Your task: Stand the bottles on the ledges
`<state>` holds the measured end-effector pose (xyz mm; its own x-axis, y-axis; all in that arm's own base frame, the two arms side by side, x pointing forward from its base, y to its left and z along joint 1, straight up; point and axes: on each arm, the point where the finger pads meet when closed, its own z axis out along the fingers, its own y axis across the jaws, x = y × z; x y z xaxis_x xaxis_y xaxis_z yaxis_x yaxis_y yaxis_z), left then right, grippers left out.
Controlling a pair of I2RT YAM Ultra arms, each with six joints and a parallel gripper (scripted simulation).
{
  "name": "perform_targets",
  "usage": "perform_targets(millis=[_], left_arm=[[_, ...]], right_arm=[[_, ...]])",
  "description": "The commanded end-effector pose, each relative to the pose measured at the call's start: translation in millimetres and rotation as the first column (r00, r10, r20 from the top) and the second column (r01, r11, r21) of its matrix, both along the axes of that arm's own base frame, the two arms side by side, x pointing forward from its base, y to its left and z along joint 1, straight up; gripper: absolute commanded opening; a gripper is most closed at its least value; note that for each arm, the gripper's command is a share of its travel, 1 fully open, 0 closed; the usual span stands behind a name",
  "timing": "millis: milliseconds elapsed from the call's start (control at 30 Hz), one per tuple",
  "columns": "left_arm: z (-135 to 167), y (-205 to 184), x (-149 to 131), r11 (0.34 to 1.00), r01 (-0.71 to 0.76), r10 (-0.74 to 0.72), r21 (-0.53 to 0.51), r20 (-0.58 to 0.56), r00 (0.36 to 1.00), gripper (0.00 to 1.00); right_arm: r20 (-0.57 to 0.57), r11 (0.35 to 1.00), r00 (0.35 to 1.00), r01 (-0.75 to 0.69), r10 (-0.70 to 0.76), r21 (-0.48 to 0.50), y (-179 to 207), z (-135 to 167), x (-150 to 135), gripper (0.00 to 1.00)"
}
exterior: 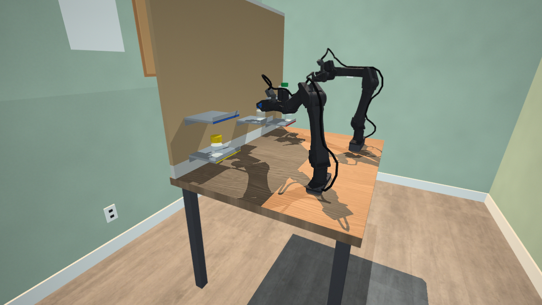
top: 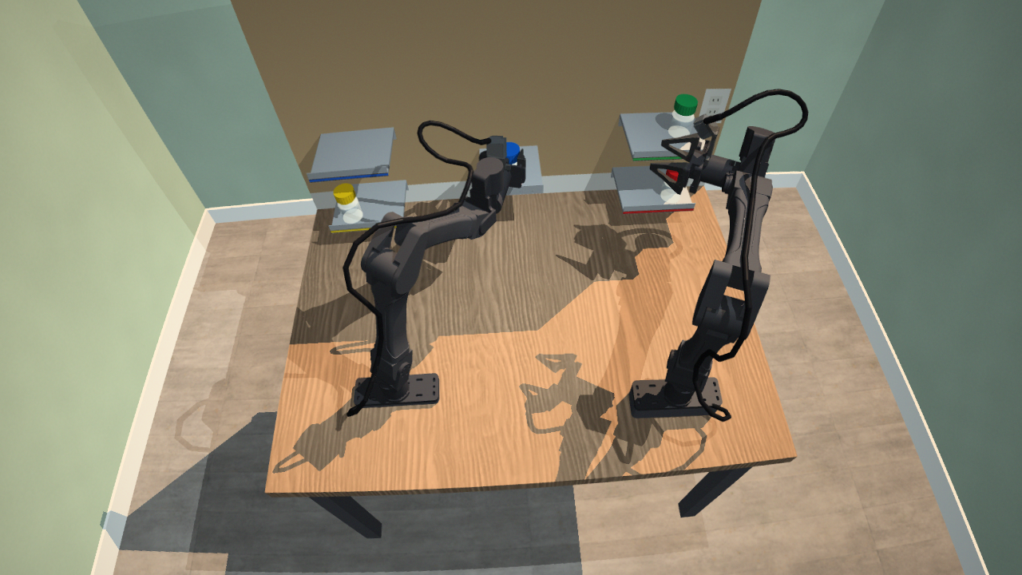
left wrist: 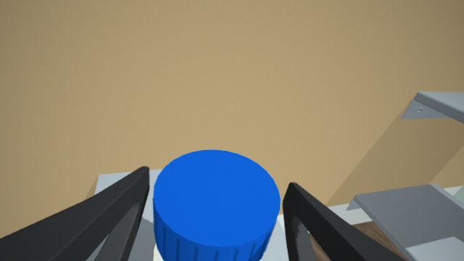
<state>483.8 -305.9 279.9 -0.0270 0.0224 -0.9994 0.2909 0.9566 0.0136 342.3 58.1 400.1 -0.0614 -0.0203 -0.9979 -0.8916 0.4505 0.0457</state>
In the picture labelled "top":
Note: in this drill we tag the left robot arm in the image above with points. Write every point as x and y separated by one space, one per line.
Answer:
392 278

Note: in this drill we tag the clear bottle with green cap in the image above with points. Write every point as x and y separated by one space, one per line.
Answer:
683 116

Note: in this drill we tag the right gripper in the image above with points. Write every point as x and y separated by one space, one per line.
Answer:
713 168

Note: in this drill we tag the clear glass bottle with red cap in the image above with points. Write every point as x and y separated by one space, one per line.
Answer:
667 194

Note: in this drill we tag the clear bottle with yellow cap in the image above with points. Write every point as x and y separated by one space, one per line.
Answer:
348 203

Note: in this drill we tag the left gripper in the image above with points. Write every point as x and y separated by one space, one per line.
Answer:
512 173

